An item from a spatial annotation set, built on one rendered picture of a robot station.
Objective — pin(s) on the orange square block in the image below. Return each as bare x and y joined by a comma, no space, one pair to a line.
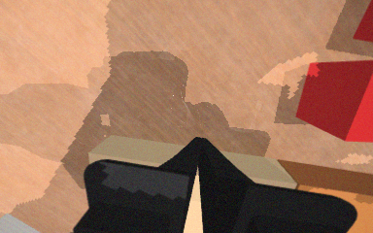
355,187

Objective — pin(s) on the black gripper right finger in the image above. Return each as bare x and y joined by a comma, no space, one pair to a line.
229,199

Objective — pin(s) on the red square block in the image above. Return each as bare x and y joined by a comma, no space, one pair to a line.
365,29
338,98

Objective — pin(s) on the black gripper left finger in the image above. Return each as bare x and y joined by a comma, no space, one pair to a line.
164,189

